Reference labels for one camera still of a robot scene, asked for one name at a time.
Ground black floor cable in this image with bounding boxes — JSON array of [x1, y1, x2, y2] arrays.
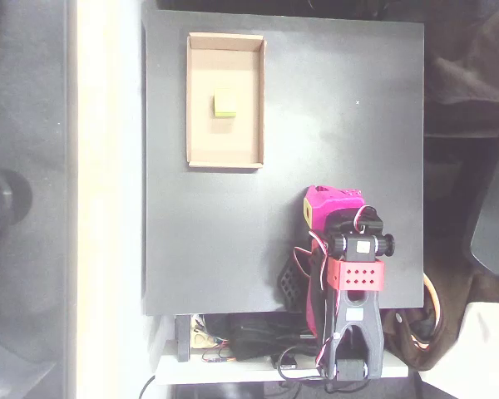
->
[[139, 373, 157, 399]]

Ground small board with wires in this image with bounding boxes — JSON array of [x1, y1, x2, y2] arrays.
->
[[201, 350, 235, 364]]

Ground small black connector box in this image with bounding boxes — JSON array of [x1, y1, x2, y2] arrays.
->
[[269, 352, 299, 371]]

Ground white shelf board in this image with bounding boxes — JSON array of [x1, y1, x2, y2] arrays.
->
[[156, 340, 409, 386]]

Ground tan wooden board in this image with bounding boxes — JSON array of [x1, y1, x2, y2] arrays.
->
[[190, 315, 217, 349]]

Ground lime green cube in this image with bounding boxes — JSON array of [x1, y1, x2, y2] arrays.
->
[[213, 87, 237, 117]]

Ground black lattice robot base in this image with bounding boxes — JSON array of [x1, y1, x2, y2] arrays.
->
[[276, 257, 311, 313]]

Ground long black cable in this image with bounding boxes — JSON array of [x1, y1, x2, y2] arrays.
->
[[277, 348, 386, 394]]

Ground orange cable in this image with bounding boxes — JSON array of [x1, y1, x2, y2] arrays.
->
[[422, 273, 442, 333]]

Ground cardboard box tray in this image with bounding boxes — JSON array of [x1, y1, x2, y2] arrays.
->
[[185, 32, 267, 170]]

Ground black office chair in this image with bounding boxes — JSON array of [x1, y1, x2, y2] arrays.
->
[[461, 120, 499, 276]]

